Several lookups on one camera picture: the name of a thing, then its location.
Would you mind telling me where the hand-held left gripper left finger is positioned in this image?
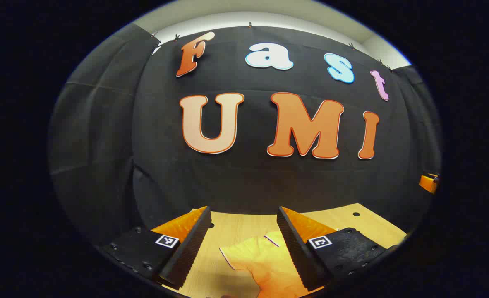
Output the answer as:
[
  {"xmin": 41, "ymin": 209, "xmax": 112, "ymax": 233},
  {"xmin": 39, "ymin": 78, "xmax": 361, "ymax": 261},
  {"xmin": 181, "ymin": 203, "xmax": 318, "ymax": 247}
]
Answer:
[{"xmin": 100, "ymin": 206, "xmax": 213, "ymax": 290}]

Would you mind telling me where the orange T-shirt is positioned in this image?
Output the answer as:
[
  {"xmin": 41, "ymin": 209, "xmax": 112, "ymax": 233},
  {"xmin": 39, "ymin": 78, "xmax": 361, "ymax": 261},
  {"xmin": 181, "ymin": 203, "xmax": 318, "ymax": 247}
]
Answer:
[{"xmin": 219, "ymin": 230, "xmax": 326, "ymax": 298}]

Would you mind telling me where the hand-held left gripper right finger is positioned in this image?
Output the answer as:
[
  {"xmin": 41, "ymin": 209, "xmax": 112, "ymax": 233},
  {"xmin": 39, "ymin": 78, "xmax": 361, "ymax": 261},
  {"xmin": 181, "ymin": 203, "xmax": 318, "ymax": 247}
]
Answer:
[{"xmin": 276, "ymin": 206, "xmax": 400, "ymax": 291}]

